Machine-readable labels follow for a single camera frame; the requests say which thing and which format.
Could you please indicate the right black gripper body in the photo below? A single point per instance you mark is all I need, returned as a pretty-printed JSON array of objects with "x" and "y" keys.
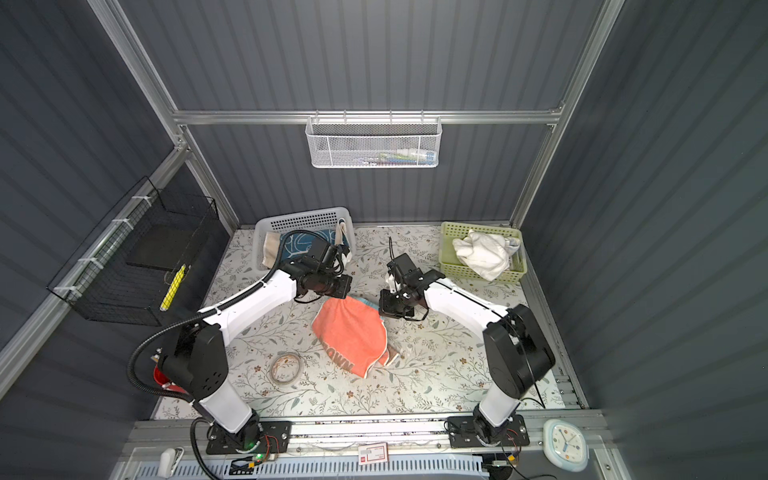
[{"x": 395, "y": 305}]

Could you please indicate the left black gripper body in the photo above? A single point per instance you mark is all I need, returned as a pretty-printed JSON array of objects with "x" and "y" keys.
[{"x": 334, "y": 285}]

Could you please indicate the blue beige Doraemon towel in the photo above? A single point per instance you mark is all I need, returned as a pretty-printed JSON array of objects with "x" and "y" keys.
[{"x": 296, "y": 245}]

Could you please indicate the white plastic laundry basket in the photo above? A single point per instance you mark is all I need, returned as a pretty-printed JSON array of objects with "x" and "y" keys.
[{"x": 333, "y": 224}]

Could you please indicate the green perforated plastic basket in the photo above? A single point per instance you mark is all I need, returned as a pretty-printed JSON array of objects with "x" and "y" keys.
[{"x": 452, "y": 267}]

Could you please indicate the orange towel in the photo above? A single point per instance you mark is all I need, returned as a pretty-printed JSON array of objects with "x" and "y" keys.
[{"x": 353, "y": 335}]

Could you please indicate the white towel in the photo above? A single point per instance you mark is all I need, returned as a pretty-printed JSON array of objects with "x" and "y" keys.
[{"x": 488, "y": 255}]

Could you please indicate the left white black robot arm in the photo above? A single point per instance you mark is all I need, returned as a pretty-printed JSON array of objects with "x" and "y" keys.
[{"x": 196, "y": 359}]

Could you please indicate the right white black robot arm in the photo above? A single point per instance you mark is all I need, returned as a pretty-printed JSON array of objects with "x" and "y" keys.
[{"x": 518, "y": 353}]

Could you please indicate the clear tape roll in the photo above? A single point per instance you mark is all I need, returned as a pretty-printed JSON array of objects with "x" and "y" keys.
[{"x": 286, "y": 369}]

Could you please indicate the red white label card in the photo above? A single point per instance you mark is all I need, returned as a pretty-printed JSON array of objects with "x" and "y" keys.
[{"x": 370, "y": 454}]

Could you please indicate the red pencil cup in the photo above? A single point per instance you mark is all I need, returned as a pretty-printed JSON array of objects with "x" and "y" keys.
[{"x": 165, "y": 383}]

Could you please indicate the white round clock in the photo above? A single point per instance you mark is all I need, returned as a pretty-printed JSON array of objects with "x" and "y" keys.
[{"x": 565, "y": 445}]

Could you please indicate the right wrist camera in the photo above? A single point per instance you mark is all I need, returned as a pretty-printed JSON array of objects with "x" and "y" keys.
[{"x": 392, "y": 284}]

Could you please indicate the white wire wall basket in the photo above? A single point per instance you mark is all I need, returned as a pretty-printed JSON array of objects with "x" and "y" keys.
[{"x": 349, "y": 145}]

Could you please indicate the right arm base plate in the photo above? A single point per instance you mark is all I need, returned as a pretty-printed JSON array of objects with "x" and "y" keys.
[{"x": 462, "y": 433}]

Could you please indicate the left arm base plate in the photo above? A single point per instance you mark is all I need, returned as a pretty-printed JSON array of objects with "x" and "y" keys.
[{"x": 255, "y": 438}]

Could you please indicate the black wire wall basket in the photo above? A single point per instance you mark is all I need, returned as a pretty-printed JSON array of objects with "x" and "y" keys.
[{"x": 123, "y": 277}]

